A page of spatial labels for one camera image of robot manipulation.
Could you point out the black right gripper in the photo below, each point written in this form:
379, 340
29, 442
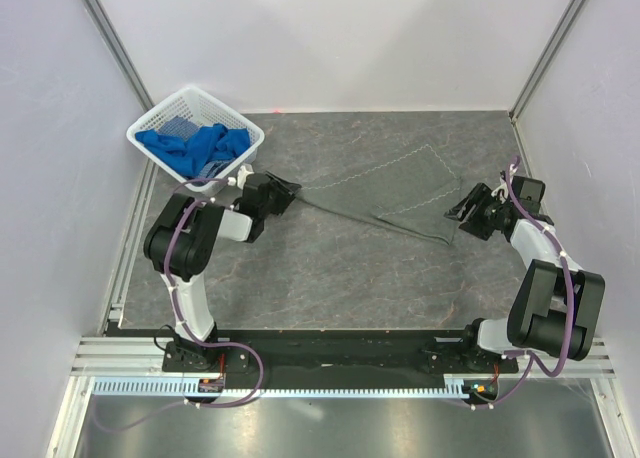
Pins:
479, 195

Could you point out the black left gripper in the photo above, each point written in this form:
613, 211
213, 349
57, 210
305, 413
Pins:
285, 191

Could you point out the grey green napkin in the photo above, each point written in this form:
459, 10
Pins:
407, 192

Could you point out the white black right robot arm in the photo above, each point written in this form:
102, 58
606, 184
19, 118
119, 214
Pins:
557, 306

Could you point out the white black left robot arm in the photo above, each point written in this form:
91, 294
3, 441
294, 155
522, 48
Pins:
180, 243

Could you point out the blue towel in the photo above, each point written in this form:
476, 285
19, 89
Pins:
204, 153

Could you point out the white plastic basket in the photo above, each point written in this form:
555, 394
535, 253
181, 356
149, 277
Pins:
181, 114

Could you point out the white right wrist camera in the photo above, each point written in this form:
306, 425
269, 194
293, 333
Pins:
501, 192

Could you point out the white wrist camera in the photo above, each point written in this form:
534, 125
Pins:
239, 180
501, 192

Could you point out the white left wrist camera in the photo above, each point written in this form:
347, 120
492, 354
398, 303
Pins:
239, 180

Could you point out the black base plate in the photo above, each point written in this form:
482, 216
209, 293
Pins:
336, 357

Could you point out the grey slotted cable duct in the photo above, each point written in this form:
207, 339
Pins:
180, 387

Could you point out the aluminium frame post left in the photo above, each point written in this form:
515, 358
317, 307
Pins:
110, 36

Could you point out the aluminium frame post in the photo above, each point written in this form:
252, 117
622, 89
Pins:
552, 47
110, 36

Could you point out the aluminium frame post right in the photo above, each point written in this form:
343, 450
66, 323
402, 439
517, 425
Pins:
552, 47

